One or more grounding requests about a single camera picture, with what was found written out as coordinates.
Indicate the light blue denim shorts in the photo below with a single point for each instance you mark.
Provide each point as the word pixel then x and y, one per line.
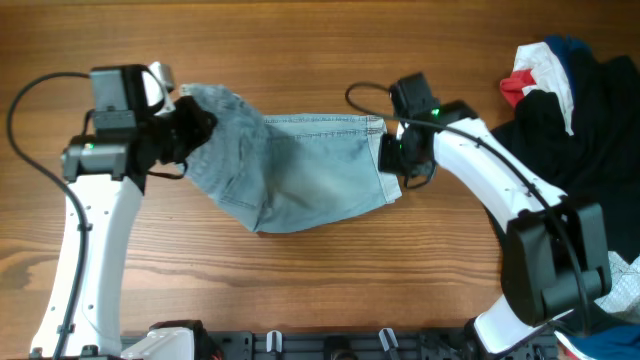
pixel 288 173

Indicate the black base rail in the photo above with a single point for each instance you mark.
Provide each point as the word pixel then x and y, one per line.
pixel 429 344

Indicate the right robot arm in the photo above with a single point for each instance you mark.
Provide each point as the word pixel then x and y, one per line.
pixel 554 251

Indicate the grey patterned garment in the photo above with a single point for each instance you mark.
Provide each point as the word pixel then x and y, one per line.
pixel 623 299

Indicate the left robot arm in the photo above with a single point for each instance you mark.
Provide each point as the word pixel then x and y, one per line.
pixel 105 173

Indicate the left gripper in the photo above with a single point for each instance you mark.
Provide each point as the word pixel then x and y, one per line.
pixel 179 130

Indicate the black garment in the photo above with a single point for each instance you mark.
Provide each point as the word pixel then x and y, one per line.
pixel 598 157

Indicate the navy blue garment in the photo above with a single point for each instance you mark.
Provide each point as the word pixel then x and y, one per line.
pixel 562 46

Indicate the white red garment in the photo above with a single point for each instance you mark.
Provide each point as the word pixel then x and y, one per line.
pixel 536 67

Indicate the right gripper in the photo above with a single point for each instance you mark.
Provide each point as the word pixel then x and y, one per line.
pixel 392 154

